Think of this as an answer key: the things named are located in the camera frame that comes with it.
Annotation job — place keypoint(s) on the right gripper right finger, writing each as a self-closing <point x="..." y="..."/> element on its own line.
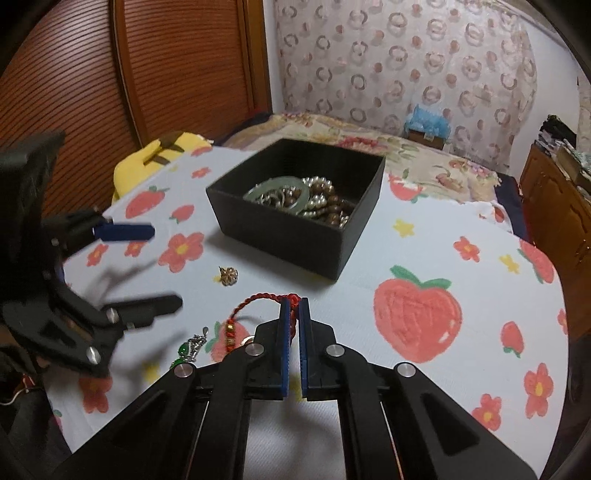
<point x="396" y="423"/>

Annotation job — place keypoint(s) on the folded clothes pile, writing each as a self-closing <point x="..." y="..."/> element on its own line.
<point x="554" y="134"/>

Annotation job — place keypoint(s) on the green stone silver pendant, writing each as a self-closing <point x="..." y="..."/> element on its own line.
<point x="188" y="350"/>

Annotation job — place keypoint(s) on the floral bed quilt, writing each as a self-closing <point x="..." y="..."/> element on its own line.
<point x="414" y="170"/>

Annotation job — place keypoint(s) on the red braided cord charm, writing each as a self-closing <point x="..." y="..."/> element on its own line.
<point x="230" y="325"/>

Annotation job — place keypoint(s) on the wooden louvered wardrobe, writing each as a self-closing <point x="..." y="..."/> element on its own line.
<point x="115" y="75"/>

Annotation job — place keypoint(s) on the strawberry flower print cloth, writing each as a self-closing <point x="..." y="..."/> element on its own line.
<point x="436" y="282"/>

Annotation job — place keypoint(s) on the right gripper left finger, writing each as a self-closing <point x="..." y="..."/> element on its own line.
<point x="192" y="422"/>

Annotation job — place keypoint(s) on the blue wrapped gift box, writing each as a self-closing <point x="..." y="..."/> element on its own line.
<point x="428" y="128"/>

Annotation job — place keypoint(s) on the pale green jade bangle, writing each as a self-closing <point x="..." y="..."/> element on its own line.
<point x="288" y="194"/>

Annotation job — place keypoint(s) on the black square jewelry box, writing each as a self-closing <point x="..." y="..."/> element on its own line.
<point x="345" y="186"/>

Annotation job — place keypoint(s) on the small gold flower brooch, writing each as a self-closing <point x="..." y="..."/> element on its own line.
<point x="228" y="276"/>

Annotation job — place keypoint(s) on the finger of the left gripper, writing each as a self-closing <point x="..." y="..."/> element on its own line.
<point x="140" y="313"/>
<point x="111" y="232"/>

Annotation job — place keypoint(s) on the wooden sideboard cabinet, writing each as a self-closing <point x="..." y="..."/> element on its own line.
<point x="558" y="219"/>

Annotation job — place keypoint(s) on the yellow plush toy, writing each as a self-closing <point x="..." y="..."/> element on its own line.
<point x="146" y="162"/>

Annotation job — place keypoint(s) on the circle pattern sheer curtain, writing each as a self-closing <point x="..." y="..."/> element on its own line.
<point x="373" y="63"/>

